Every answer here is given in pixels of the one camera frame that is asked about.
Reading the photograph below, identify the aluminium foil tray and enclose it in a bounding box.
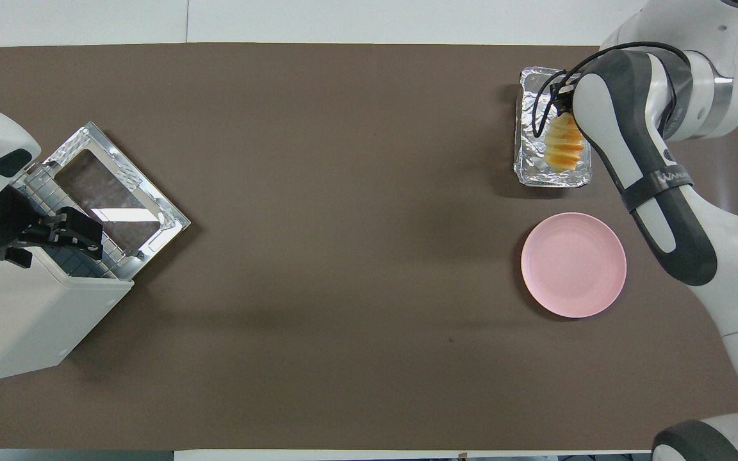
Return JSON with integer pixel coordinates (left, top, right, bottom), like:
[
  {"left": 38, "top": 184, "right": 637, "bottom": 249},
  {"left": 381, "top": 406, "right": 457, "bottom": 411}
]
[{"left": 514, "top": 67, "right": 596, "bottom": 188}]

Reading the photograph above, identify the brown paper table mat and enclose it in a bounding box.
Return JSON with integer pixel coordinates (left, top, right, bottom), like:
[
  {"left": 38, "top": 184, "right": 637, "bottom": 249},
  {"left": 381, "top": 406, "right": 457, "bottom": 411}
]
[{"left": 0, "top": 43, "right": 738, "bottom": 451}]

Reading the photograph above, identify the sliced orange bread loaf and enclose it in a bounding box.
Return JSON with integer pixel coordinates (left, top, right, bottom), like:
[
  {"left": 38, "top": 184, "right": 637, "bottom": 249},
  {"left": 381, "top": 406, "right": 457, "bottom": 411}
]
[{"left": 545, "top": 113, "right": 586, "bottom": 172}]

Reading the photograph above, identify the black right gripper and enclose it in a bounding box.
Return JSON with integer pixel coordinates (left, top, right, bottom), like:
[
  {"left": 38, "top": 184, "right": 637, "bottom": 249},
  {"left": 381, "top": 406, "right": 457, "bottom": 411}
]
[{"left": 550, "top": 70, "right": 580, "bottom": 116}]

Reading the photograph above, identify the white toaster oven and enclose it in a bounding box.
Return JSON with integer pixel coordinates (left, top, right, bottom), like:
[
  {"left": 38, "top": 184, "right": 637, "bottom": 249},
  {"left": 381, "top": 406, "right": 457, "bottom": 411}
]
[{"left": 0, "top": 163, "right": 134, "bottom": 385}]

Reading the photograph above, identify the glass oven door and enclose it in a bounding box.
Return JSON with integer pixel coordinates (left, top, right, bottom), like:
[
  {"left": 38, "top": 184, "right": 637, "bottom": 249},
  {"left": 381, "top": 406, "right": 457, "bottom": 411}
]
[{"left": 42, "top": 122, "right": 192, "bottom": 282}]

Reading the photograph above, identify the pink round plate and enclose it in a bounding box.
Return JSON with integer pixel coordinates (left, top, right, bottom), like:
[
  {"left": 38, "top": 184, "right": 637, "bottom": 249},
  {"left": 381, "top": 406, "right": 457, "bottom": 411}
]
[{"left": 521, "top": 212, "right": 627, "bottom": 319}]

